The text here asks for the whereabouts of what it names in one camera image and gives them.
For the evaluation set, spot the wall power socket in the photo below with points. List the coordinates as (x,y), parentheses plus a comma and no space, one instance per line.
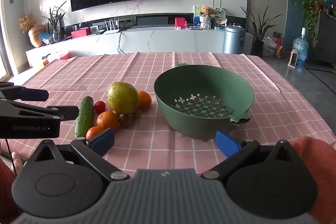
(277,34)

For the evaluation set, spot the blue snack packet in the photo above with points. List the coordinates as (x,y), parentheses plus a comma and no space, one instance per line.
(46,37)

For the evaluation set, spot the large blue water bottle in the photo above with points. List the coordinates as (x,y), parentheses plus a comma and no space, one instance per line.
(300,48)

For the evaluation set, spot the person's red clothing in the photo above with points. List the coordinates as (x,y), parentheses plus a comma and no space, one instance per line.
(6,182)

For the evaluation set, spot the brown teddy bear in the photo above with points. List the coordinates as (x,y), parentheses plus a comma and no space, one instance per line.
(206,11)

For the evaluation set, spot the grey metal trash can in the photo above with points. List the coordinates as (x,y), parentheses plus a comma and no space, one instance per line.
(233,40)

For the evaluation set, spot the pink checked tablecloth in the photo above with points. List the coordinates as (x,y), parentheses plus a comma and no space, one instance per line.
(170,150)

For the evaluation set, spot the yellow-green mango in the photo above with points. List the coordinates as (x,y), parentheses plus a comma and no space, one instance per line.
(122,98)

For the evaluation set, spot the green cucumber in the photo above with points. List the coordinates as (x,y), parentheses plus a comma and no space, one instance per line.
(85,116)

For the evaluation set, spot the brown kiwi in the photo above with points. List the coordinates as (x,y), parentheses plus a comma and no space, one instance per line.
(126,121)

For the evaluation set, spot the colourful picture board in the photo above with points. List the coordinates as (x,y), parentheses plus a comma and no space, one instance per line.
(197,16)

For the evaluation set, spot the small white desk clock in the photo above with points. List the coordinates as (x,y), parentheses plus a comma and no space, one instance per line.
(94,29)

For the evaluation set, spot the green plant in glass vase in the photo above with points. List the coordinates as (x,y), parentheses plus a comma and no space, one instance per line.
(55,19)

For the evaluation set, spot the round orange-brown vase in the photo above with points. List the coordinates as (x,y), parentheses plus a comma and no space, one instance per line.
(36,37)

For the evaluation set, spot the tall-leaved potted plant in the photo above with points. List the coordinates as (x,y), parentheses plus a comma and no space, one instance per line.
(258,48)

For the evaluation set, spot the orange gift bag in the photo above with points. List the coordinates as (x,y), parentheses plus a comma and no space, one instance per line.
(279,50)

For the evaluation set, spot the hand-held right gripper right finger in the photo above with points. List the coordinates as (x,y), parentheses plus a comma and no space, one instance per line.
(225,142)

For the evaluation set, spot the small pink standing device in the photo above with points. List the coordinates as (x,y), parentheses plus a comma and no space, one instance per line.
(293,58)

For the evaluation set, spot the person's right forearm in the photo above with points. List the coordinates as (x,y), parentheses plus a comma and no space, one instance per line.
(323,174)

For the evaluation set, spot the person's bare foot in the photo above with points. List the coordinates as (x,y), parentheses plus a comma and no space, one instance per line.
(18,163)

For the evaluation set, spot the small red box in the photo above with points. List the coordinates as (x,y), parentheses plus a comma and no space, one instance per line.
(179,22)

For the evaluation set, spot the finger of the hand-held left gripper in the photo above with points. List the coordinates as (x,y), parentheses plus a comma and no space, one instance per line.
(68,112)
(34,95)

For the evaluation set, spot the dark grey cabinet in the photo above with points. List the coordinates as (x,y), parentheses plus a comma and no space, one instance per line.
(325,40)

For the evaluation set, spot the small orange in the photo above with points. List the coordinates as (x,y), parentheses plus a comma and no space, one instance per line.
(93,132)
(145,100)

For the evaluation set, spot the large orange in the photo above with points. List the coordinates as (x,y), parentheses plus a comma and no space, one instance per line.
(107,120)

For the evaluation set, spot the dried yellow flowers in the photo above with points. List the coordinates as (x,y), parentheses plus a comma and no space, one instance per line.
(26,22)

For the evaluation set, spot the white marble television console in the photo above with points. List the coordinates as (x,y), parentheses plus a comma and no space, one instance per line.
(162,40)

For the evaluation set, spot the round decorative plate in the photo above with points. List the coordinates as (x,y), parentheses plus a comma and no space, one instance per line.
(220,14)

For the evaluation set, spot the white plastic bag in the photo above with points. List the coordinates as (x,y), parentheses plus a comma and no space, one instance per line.
(269,49)

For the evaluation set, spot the white router with antennas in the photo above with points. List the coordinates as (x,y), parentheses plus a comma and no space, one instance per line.
(111,31)

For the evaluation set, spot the red cherry tomato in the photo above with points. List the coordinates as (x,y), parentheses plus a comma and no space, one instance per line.
(99,106)

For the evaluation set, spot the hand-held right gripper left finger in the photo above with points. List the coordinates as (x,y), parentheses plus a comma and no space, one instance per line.
(103,140)

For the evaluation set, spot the green plastic colander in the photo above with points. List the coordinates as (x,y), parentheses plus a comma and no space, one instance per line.
(204,87)

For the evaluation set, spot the red and white box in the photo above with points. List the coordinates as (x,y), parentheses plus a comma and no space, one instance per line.
(63,56)

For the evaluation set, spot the flat pink box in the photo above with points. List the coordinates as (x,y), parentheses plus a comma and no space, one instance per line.
(80,33)

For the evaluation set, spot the leafy pothos plant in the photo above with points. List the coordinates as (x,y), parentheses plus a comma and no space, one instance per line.
(309,8)

